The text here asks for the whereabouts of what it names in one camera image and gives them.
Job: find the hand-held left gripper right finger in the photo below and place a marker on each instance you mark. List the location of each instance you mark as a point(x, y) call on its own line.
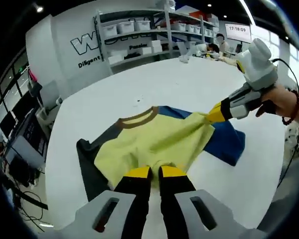
point(179, 211)

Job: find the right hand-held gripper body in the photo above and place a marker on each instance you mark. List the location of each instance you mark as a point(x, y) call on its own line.
point(256, 67)

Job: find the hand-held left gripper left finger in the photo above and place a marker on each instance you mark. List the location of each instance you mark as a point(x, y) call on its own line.
point(129, 199)

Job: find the yellow blue grey t-shirt garment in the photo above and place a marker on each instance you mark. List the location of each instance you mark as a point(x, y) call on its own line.
point(152, 134)

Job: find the person's right hand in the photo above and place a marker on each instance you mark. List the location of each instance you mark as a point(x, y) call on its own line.
point(279, 99)

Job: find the digital clock display screen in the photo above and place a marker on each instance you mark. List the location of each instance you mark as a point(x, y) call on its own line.
point(239, 35)

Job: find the long ceiling light strip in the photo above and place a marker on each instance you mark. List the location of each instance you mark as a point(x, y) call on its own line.
point(248, 12)

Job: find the white crumpled object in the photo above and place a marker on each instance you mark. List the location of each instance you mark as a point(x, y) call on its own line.
point(184, 59)

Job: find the tall white storage box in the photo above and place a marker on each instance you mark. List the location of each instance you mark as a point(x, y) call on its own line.
point(156, 46)

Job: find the grey metal shelving rack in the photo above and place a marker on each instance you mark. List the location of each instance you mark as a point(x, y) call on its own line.
point(168, 27)

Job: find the small white storage box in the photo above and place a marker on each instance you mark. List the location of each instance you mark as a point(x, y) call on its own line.
point(146, 51)

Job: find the black shelf items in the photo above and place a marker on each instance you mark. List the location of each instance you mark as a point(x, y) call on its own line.
point(132, 56)

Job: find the wide white storage box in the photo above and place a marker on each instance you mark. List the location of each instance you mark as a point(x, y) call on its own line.
point(115, 59)

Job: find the row of white storage bins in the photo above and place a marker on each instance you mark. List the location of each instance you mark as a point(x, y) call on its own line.
point(125, 27)

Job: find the grey mesh office chair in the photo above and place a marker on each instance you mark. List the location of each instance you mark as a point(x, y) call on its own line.
point(49, 92)

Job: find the hanging red black bag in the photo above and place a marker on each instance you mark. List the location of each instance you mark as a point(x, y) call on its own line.
point(35, 87)

